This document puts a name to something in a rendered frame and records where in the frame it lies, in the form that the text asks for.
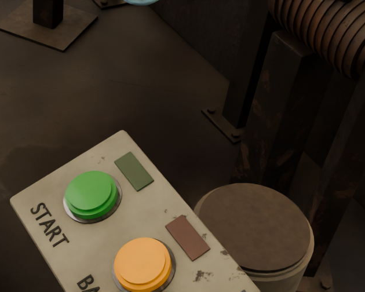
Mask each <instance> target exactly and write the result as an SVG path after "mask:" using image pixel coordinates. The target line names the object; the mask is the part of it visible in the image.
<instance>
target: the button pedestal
mask: <svg viewBox="0 0 365 292"><path fill-rule="evenodd" d="M128 152H131V153H132V154H133V155H134V156H135V157H136V159H137V160H138V161H139V162H140V163H141V165H142V166H143V167H144V169H145V170H146V171H147V172H148V173H149V175H150V176H151V177H152V178H153V179H154V182H152V183H150V184H149V185H147V186H146V187H144V188H143V189H141V190H140V191H138V192H137V191H136V190H135V189H134V187H133V186H132V185H131V183H130V182H129V181H128V180H127V178H126V177H125V176H124V175H123V173H122V172H121V171H120V170H119V168H118V167H117V166H116V164H115V163H114V161H115V160H117V159H119V158H120V157H122V156H124V155H125V154H127V153H128ZM87 171H101V172H104V173H107V174H108V175H109V176H111V177H112V179H113V180H114V182H115V185H116V187H117V190H118V197H117V200H116V202H115V204H114V206H113V207H112V209H111V210H110V211H109V212H107V213H106V214H104V215H103V216H101V217H98V218H94V219H82V218H79V217H77V216H75V215H73V214H72V213H71V211H70V210H69V208H68V206H67V204H66V202H65V192H66V189H67V187H68V185H69V183H70V182H71V181H72V180H73V179H74V178H75V177H77V176H78V175H80V174H82V173H85V172H87ZM10 204H11V206H12V207H13V209H14V211H15V212H16V214H17V216H18V217H19V219H20V221H21V222H22V224H23V225H24V227H25V229H26V230H27V232H28V233H29V235H30V237H31V238H32V240H33V241H34V243H35V245H36V246H37V248H38V250H39V251H40V253H41V254H42V256H43V258H44V259H45V261H46V263H47V264H48V266H49V268H50V269H51V271H52V272H53V274H54V276H55V277H56V279H57V280H58V282H59V284H60V285H61V287H62V288H63V290H64V292H131V291H129V290H127V289H125V288H124V287H123V286H122V285H121V284H120V282H119V281H118V279H117V277H116V275H115V272H114V261H115V257H116V255H117V253H118V251H119V250H120V249H121V248H122V247H123V246H124V245H125V244H126V243H128V242H129V241H131V240H134V239H137V238H153V239H156V240H158V241H160V242H161V243H162V244H163V245H164V246H165V247H166V248H167V250H168V252H169V256H170V259H171V271H170V274H169V276H168V278H167V279H166V281H165V282H164V283H163V284H162V285H161V286H160V287H158V288H157V289H155V290H153V291H150V292H241V291H242V290H246V291H247V292H261V291H260V290H259V289H258V287H257V286H256V285H255V284H254V283H253V282H252V280H251V279H250V278H249V277H248V276H247V275H246V273H245V272H244V271H243V269H242V268H241V267H240V266H239V265H238V264H237V263H236V261H235V260H234V259H233V258H232V257H231V256H230V254H229V253H228V252H227V251H226V250H225V249H224V247H223V246H222V245H221V243H220V242H219V241H218V240H217V239H216V238H215V237H214V235H213V234H212V233H211V232H210V231H209V229H208V228H207V227H206V226H205V224H204V223H203V222H202V221H201V220H200V219H199V217H198V216H197V215H196V214H195V213H194V212H193V211H192V209H191V208H190V207H189V206H188V205H187V203H186V202H185V201H184V200H183V198H182V197H181V196H180V195H179V194H178V193H177V191H176V190H175V189H174V188H173V187H172V186H171V184H170V183H169V182H168V181H167V179H165V177H164V176H163V175H162V174H161V172H160V171H159V170H158V169H157V168H156V167H155V165H154V164H153V163H152V162H151V161H150V160H149V158H148V157H147V156H146V155H145V153H143V151H142V150H141V149H140V147H139V146H138V145H137V144H136V143H135V142H134V141H133V139H132V138H131V137H130V136H129V135H128V134H127V132H125V131H124V130H120V131H119V132H117V133H115V134H114V135H112V136H111V137H109V138H107V139H106V140H104V141H102V142H101V143H99V144H97V145H96V146H94V147H93V148H91V149H89V150H88V151H86V152H84V153H83V154H82V155H79V156H78V157H76V158H75V159H73V160H72V161H70V162H68V163H66V164H65V165H64V166H62V167H60V168H58V169H57V170H55V171H54V172H52V173H50V174H48V175H47V176H46V177H44V178H42V179H40V180H39V181H37V182H36V183H34V184H32V185H30V186H29V187H28V188H26V189H24V190H22V191H21V192H19V193H18V194H16V195H15V196H13V197H11V199H10ZM180 215H183V216H184V217H185V218H186V219H187V220H188V222H189V223H190V224H191V225H192V226H193V227H194V229H195V230H196V231H197V233H198V234H199V235H200V236H201V237H202V239H203V240H204V241H205V242H206V243H207V244H208V246H209V247H210V250H209V251H207V252H206V253H204V254H203V255H202V256H200V257H199V258H197V259H196V260H195V261H192V260H191V259H190V258H189V257H188V256H187V254H186V253H185V251H184V250H183V249H182V248H181V246H180V245H179V244H178V243H177V242H176V240H175V239H174V238H173V237H172V235H171V234H170V232H169V231H168V230H167V229H166V228H165V225H167V224H168V223H170V222H172V221H173V220H175V219H176V218H177V217H179V216H180Z"/></svg>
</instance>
